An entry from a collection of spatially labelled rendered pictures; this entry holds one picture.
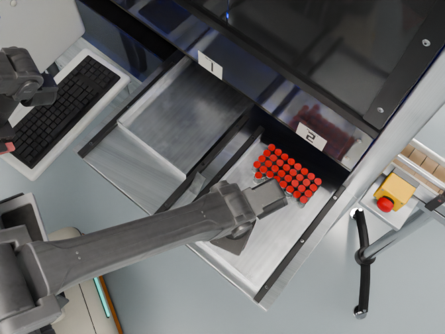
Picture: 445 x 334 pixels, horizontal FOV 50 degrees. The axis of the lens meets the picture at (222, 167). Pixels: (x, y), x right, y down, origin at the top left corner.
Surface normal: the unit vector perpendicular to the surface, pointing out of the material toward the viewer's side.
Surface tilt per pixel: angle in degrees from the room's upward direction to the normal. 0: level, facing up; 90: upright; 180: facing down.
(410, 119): 90
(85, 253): 37
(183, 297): 0
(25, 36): 90
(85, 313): 0
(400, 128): 90
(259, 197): 6
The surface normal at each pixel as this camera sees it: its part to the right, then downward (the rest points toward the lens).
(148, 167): 0.03, -0.39
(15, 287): 0.72, -0.53
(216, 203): 0.59, -0.51
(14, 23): 0.81, 0.55
